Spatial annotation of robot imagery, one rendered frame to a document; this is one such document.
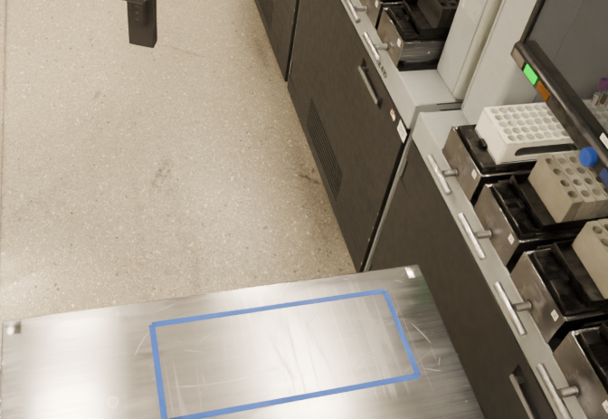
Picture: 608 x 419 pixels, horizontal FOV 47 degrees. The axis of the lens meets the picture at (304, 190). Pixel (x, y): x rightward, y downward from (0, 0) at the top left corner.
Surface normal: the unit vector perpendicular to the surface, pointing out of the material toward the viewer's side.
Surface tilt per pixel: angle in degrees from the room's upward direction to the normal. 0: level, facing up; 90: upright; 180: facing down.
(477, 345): 90
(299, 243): 0
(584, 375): 90
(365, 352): 0
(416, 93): 0
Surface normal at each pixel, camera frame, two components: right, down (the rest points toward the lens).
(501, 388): -0.96, 0.10
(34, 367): 0.14, -0.68
